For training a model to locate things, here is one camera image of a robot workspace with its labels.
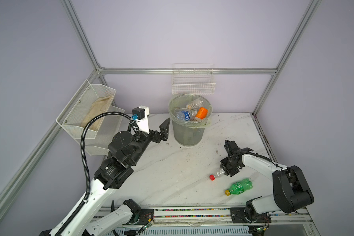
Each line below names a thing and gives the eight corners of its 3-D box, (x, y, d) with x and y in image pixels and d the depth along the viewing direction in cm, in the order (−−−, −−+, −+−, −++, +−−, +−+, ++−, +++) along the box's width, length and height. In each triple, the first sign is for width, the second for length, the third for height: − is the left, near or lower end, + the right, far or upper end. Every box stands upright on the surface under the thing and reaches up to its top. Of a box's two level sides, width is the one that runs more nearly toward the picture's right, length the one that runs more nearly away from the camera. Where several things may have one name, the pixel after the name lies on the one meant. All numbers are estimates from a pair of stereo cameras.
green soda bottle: (228, 199, 79) (230, 197, 76) (223, 189, 83) (224, 187, 79) (253, 188, 83) (256, 186, 80) (247, 179, 87) (249, 176, 83)
